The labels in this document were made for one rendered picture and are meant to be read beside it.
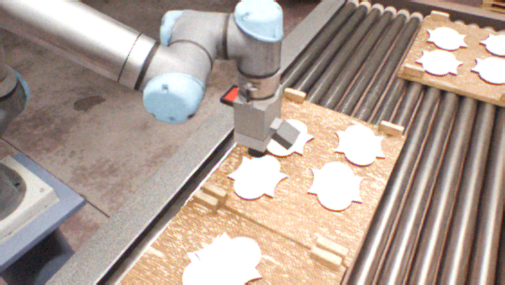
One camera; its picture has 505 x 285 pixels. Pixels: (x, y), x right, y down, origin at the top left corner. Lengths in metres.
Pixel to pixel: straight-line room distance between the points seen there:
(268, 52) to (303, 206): 0.36
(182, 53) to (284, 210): 0.42
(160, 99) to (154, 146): 1.82
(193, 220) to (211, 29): 0.39
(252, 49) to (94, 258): 0.51
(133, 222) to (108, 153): 1.52
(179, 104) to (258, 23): 0.18
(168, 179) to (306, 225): 0.34
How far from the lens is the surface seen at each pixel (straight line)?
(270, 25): 0.62
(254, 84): 0.67
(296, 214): 0.84
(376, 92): 1.20
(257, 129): 0.72
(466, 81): 1.32
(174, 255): 0.79
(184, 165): 0.96
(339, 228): 0.83
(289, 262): 0.78
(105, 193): 2.19
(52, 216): 1.02
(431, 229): 0.91
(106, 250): 0.86
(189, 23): 0.64
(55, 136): 2.62
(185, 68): 0.55
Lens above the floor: 1.62
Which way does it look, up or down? 45 degrees down
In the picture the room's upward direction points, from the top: straight up
